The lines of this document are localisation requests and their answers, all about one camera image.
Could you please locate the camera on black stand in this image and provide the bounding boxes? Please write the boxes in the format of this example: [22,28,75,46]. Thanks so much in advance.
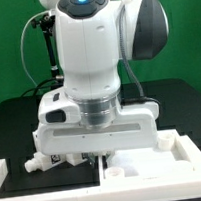
[31,14,64,90]

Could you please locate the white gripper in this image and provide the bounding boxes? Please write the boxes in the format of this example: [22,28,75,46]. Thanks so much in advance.
[37,101,159,165]

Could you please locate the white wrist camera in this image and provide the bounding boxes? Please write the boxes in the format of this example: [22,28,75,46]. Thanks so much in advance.
[38,87,81,124]

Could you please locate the white L-shaped fence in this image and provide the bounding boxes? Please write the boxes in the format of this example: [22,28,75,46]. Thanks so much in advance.
[0,181,201,201]

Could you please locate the white square tabletop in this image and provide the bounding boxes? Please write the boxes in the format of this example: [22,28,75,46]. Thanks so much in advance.
[98,129,201,187]

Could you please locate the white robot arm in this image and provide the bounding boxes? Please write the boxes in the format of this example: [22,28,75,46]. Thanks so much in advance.
[36,0,169,156]

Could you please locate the white block left edge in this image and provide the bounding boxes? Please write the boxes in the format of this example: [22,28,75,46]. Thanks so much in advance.
[0,159,8,187]

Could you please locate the black cables on table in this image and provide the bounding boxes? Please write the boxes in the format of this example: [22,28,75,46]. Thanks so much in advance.
[19,75,68,99]

